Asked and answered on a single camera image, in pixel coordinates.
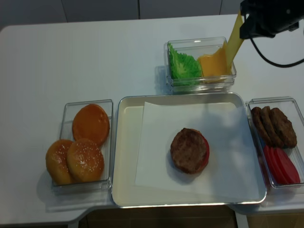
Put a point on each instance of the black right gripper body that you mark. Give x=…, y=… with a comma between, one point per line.
x=266, y=18

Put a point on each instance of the yellow cheese slice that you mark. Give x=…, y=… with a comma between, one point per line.
x=234, y=42

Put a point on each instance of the clear lettuce cheese container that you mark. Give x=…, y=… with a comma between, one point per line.
x=197, y=48

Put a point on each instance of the green lettuce leaf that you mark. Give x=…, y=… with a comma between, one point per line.
x=185, y=70

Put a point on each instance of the orange cheese slice stack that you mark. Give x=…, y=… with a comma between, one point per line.
x=214, y=65

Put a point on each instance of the left brown patty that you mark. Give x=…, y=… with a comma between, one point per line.
x=255, y=112

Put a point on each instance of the clear patty tomato container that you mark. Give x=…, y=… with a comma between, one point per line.
x=290, y=108

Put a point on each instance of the middle brown patty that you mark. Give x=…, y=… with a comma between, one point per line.
x=265, y=116

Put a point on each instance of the right brown patty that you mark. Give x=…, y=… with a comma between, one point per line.
x=283, y=128

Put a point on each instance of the brown burger patty on tray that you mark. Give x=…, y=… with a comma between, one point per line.
x=187, y=150

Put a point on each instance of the red tomato slices stack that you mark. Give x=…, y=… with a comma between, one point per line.
x=280, y=166

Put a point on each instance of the white paper sheet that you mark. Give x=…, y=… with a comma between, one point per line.
x=231, y=170

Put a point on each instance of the red tomato slice on tray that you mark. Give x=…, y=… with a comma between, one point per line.
x=206, y=159

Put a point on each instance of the white metal tray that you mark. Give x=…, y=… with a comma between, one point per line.
x=125, y=192

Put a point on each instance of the flat orange bun bottom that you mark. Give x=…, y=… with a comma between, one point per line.
x=92, y=123

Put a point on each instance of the clear bun container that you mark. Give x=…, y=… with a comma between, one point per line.
x=66, y=132

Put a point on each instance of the right sesame bun top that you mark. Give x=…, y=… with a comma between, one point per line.
x=85, y=161

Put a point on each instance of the sesame bun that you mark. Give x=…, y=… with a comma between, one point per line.
x=85, y=161
x=56, y=162

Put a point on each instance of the left sesame bun top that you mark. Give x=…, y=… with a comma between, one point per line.
x=56, y=162

